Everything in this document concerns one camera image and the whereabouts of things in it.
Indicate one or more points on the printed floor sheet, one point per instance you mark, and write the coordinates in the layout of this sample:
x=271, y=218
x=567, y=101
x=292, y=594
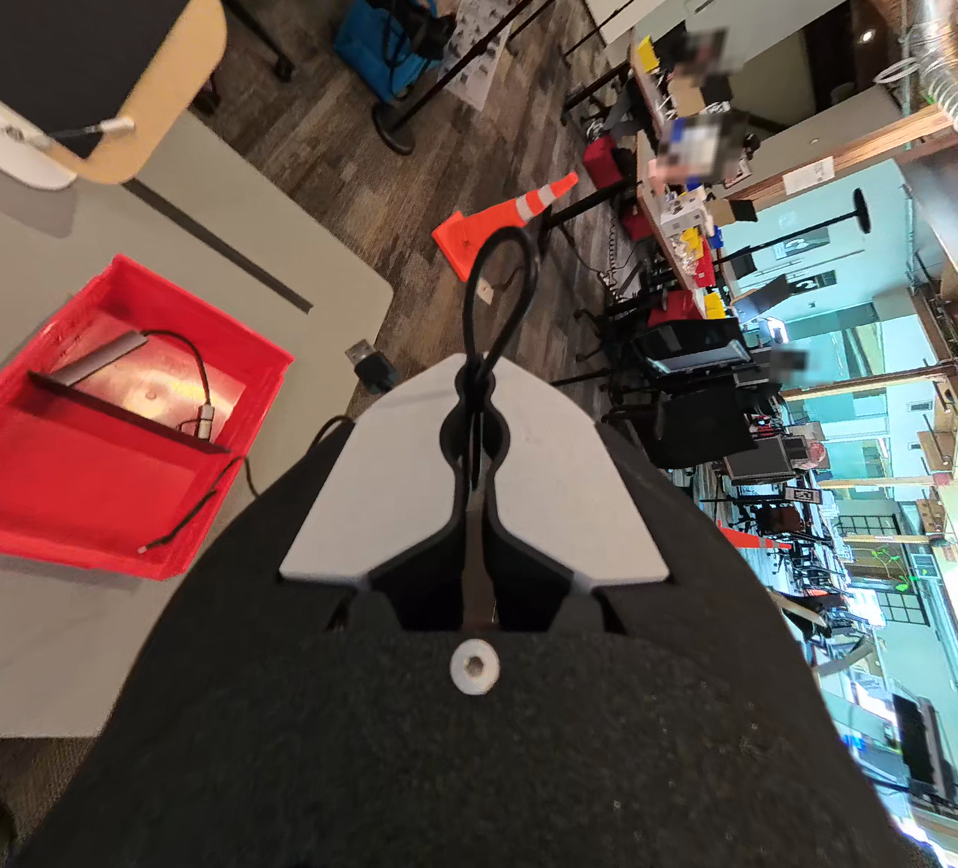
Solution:
x=479, y=37

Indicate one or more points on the red plastic bin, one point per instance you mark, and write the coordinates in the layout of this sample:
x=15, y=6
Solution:
x=90, y=494

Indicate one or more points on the black pole stand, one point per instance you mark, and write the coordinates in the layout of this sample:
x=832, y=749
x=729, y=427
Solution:
x=464, y=71

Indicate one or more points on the white board bracket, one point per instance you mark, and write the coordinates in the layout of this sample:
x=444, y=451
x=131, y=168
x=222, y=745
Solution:
x=30, y=157

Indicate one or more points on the cluttered wooden table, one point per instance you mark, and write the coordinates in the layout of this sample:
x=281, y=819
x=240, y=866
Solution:
x=673, y=209

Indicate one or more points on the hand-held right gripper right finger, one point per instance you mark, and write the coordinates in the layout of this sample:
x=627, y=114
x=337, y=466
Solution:
x=569, y=501

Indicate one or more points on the black bin divider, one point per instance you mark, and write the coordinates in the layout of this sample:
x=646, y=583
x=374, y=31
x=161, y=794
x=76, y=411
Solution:
x=127, y=411

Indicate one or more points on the dark grey usb hub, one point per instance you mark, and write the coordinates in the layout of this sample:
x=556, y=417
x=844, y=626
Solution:
x=97, y=358

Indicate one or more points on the orange traffic cone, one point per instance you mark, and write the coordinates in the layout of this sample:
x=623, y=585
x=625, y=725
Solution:
x=752, y=537
x=494, y=224

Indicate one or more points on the black wood-rimmed board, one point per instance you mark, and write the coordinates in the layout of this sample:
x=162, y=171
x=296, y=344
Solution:
x=75, y=0

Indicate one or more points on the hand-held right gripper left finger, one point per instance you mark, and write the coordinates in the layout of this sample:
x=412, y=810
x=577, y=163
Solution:
x=382, y=501

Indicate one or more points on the teal bag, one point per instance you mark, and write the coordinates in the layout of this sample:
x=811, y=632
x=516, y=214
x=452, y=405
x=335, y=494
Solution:
x=374, y=37

